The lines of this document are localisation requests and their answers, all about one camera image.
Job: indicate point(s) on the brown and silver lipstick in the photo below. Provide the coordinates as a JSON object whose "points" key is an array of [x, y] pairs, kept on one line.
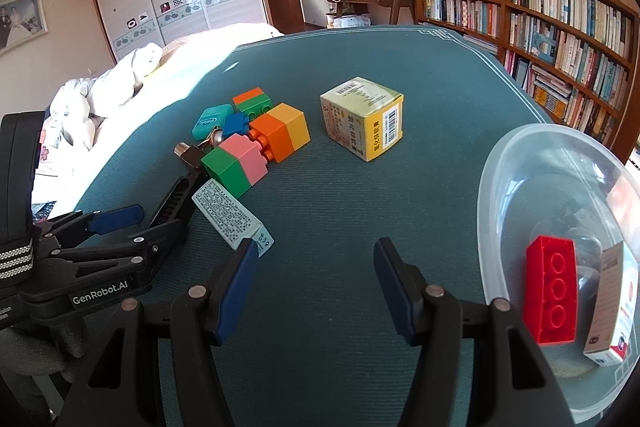
{"points": [[190, 155]]}

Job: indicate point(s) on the pale green small box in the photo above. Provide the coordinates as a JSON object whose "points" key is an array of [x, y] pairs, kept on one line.
{"points": [[230, 218]]}

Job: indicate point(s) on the orange and green brick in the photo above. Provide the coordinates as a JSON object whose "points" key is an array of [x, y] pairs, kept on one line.
{"points": [[252, 103]]}

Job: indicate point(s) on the yellow medicine box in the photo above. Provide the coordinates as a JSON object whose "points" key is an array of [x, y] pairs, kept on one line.
{"points": [[363, 116]]}

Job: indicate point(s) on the blue building brick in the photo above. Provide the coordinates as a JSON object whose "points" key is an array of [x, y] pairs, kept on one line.
{"points": [[236, 123]]}

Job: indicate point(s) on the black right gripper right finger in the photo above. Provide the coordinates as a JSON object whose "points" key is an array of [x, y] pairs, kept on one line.
{"points": [[512, 383]]}

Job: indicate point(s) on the white tall carton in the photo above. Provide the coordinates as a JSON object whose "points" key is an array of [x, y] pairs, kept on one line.
{"points": [[608, 339]]}

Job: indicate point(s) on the grey gloved left hand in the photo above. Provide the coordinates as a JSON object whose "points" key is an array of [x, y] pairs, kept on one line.
{"points": [[31, 350]]}

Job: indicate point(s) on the wooden bookshelf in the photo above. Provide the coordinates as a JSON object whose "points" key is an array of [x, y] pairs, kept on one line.
{"points": [[577, 59]]}

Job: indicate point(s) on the wooden desk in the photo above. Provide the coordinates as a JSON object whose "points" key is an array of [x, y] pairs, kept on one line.
{"points": [[359, 7]]}

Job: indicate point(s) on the white bedding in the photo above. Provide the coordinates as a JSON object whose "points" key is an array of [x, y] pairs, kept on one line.
{"points": [[90, 118]]}

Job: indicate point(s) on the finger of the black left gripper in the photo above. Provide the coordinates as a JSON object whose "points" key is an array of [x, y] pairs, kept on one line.
{"points": [[149, 243], [82, 225]]}

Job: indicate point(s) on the red long building brick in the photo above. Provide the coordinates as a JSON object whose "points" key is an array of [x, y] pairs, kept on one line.
{"points": [[551, 291]]}

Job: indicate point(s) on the teal table cloth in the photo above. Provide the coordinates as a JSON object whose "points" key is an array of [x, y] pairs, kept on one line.
{"points": [[316, 345]]}

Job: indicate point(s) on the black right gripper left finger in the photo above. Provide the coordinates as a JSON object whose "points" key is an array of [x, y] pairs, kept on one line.
{"points": [[147, 349]]}

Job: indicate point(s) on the framed wedding photo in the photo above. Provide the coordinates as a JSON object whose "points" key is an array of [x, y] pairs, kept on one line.
{"points": [[21, 21]]}

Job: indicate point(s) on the pink and green brick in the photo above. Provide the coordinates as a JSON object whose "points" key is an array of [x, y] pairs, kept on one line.
{"points": [[237, 164]]}

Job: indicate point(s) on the orange and yellow brick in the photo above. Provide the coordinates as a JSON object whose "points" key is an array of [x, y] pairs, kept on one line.
{"points": [[279, 132]]}

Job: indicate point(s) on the teal Glide floss box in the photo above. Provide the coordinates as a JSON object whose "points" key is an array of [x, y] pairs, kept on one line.
{"points": [[212, 118]]}

